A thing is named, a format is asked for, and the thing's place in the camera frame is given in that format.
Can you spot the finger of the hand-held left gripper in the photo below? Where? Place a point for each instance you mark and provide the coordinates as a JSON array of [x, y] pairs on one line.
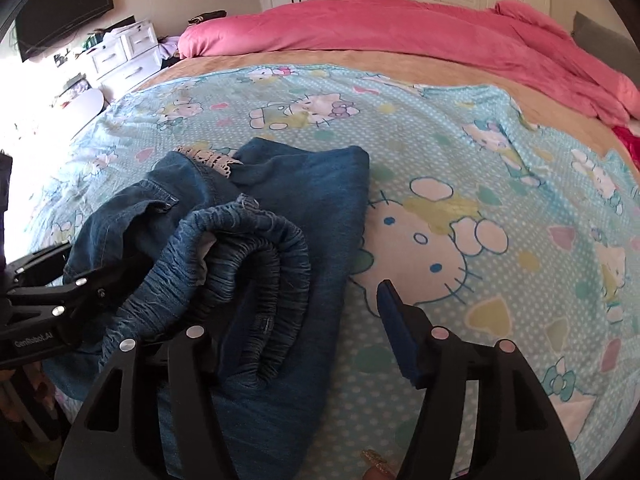
[[100, 282], [45, 259]]

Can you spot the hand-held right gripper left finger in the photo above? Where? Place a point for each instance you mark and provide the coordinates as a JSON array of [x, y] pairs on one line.
[[192, 360]]

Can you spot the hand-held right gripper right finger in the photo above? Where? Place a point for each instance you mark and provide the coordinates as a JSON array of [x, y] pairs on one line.
[[400, 335]]

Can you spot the person's right hand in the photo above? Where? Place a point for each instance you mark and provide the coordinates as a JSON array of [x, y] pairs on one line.
[[377, 469]]

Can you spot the white oval table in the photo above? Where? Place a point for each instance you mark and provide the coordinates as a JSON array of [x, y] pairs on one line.
[[82, 107]]

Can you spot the cartoon cat printed blanket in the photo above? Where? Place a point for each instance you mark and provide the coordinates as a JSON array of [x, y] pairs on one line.
[[450, 160]]

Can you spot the white drawer cabinet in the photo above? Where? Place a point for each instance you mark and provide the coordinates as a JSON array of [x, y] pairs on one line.
[[125, 55]]

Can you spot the purple cloth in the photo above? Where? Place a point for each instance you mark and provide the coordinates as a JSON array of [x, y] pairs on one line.
[[170, 46]]

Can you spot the black television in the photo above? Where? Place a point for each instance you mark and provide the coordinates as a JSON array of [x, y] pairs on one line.
[[60, 5]]

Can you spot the tan bed sheet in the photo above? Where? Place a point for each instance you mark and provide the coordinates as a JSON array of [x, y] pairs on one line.
[[550, 105]]

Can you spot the red cloth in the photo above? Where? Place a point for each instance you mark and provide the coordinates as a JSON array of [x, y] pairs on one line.
[[629, 137]]

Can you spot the pink duvet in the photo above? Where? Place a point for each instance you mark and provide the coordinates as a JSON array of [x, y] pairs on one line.
[[400, 25]]

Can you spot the grey pillow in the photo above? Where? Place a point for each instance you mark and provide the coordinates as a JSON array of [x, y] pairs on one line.
[[592, 30]]

